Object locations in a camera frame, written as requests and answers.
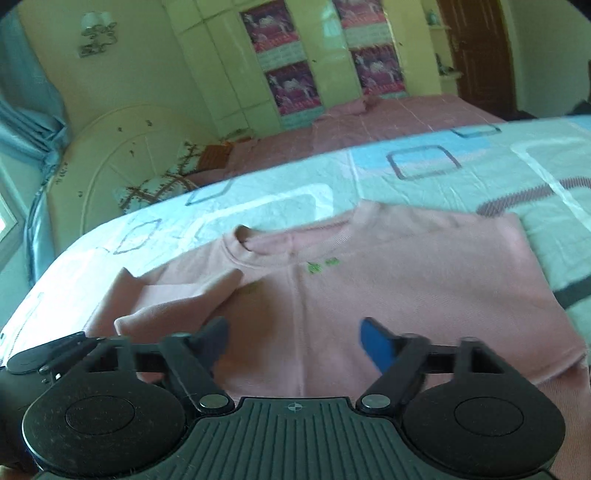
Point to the cream corner shelf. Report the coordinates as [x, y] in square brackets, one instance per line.
[445, 46]

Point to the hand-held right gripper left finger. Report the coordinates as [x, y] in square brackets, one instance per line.
[215, 339]

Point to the small patterned white pillow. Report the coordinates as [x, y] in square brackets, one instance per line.
[184, 159]

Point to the window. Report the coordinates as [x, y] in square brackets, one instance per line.
[5, 217]

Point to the white bed headboard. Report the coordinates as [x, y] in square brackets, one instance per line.
[106, 157]

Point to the teal vase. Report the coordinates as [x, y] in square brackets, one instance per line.
[432, 18]

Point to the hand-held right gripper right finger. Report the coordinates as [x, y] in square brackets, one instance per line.
[375, 342]

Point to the wall poster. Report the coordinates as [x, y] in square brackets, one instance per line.
[293, 87]
[265, 25]
[360, 13]
[377, 70]

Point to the orange striped pillow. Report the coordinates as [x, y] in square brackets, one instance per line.
[214, 158]

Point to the cream wardrobe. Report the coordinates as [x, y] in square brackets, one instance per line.
[217, 55]

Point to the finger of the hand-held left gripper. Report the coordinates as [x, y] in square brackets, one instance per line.
[51, 353]

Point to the blue curtain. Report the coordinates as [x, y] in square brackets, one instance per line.
[27, 115]

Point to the large patterned white pillow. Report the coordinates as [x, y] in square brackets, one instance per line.
[147, 196]

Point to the pink sweater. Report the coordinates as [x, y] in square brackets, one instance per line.
[392, 277]

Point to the patterned light bed sheet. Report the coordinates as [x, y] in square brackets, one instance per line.
[415, 184]

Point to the folded pink cloth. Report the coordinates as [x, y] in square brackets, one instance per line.
[351, 107]

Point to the pink checked bed sheet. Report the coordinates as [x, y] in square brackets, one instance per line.
[369, 124]

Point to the wall lamp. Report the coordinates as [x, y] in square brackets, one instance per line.
[98, 34]

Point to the brown wooden door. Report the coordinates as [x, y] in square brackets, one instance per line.
[475, 50]

